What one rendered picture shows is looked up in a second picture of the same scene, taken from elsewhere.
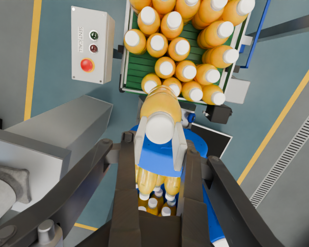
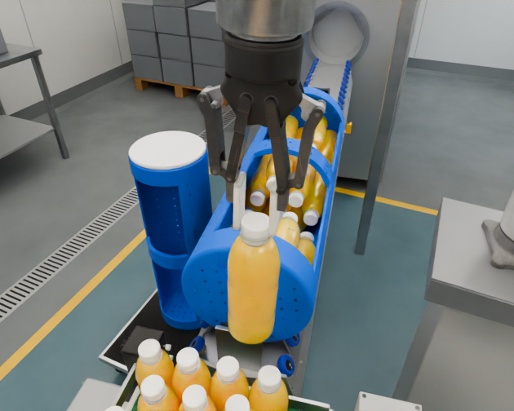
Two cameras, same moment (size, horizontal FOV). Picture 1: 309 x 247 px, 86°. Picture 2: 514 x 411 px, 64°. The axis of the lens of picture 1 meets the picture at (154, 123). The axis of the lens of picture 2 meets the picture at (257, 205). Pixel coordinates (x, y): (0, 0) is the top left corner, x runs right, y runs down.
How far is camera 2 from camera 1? 34 cm
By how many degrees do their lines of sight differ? 34
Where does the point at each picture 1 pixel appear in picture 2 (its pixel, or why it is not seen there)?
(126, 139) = (282, 187)
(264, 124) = (16, 385)
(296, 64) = not seen: outside the picture
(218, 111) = not seen: hidden behind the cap
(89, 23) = not seen: outside the picture
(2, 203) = (511, 213)
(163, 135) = (253, 218)
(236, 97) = (96, 391)
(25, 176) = (494, 256)
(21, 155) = (508, 289)
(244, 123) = (59, 391)
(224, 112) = (135, 344)
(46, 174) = (458, 258)
